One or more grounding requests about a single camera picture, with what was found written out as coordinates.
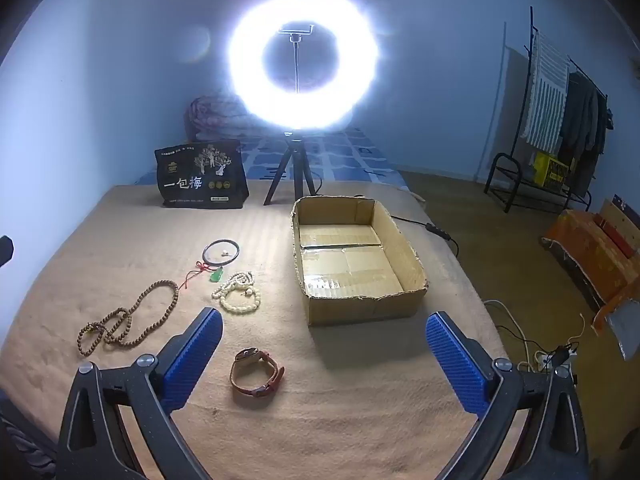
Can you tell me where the black bangle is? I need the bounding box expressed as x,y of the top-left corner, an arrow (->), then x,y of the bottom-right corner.
202,240 -> 241,264

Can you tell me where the cream bead bracelet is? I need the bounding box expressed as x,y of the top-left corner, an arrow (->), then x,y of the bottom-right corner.
219,287 -> 262,316

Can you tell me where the black tripod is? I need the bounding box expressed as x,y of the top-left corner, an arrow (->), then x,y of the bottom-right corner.
263,131 -> 318,206

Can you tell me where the red cord jade pendant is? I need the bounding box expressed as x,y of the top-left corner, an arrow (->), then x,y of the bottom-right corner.
181,260 -> 226,291

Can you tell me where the white power strip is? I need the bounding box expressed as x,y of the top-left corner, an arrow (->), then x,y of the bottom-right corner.
532,347 -> 576,373

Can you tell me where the white ring light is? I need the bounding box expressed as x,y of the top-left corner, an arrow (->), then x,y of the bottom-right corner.
227,0 -> 379,131

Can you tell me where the yellow crate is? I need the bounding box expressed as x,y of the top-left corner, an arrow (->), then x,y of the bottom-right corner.
531,151 -> 571,188

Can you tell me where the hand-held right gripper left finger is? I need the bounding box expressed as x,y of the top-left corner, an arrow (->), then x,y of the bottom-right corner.
56,306 -> 224,480

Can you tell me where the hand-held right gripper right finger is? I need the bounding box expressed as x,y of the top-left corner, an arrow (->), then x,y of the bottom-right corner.
426,311 -> 591,480

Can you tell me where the orange cloth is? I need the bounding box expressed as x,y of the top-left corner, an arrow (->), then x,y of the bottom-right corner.
541,208 -> 640,333

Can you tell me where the black printed snack bag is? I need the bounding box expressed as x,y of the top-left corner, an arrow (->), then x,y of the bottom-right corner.
154,139 -> 250,209

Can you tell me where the brown wooden bead necklace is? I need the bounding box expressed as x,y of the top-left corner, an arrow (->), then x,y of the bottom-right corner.
76,280 -> 179,358

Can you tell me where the striped towel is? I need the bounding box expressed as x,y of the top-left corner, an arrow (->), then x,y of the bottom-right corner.
519,30 -> 571,153

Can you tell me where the black cable with switch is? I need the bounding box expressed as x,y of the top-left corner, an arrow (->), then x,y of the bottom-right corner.
390,215 -> 460,258

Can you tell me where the black clothes rack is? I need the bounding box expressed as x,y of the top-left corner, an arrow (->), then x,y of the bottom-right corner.
484,6 -> 610,213

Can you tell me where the cardboard box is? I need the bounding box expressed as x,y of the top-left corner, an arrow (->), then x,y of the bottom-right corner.
290,196 -> 429,328

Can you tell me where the blue patterned bed sheet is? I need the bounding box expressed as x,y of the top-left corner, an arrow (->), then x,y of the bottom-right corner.
135,127 -> 401,186

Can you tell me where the dark hanging clothing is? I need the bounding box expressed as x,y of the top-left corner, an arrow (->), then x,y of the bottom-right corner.
557,72 -> 613,198

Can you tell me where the wooden board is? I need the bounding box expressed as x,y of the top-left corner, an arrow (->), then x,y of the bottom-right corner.
599,199 -> 640,257

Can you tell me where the small pearl necklace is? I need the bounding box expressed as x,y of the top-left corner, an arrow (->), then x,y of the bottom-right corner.
212,271 -> 256,298

